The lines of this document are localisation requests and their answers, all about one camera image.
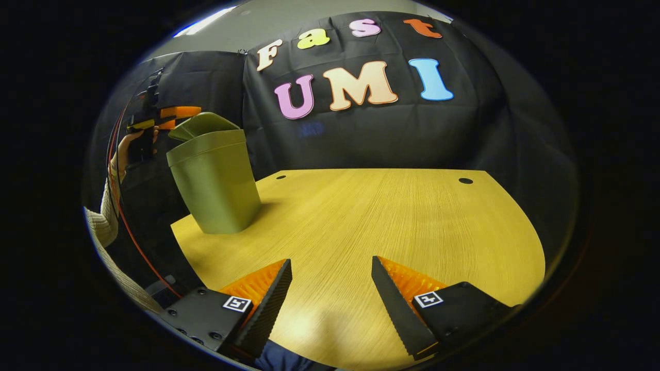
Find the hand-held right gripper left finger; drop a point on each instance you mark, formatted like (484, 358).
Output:
(270, 309)

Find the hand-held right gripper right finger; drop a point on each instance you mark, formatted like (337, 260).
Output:
(397, 314)

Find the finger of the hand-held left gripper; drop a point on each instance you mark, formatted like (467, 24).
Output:
(149, 124)
(180, 112)

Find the green desktop garbage bin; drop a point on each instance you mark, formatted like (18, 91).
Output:
(216, 185)

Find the wooden desktop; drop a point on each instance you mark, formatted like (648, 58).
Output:
(386, 221)

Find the person's blue trousers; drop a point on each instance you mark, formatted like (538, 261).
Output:
(283, 360)

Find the ceiling light panel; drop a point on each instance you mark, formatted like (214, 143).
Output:
(206, 21)

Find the person's beige knit sweater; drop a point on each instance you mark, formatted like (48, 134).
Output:
(129, 286)

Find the black backdrop cloth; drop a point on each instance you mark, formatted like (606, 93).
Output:
(386, 134)

